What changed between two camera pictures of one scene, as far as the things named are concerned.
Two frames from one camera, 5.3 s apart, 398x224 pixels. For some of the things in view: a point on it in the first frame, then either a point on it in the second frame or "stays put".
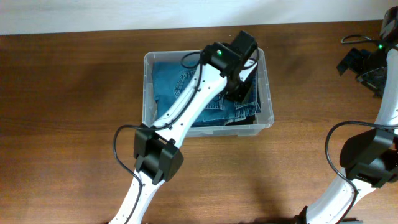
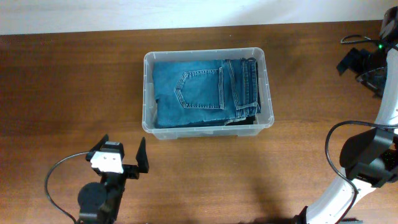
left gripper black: [240, 93] to [132, 171]
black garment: [249, 121] stays put
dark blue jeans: [171, 79] stays put
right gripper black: [349, 60] stays put
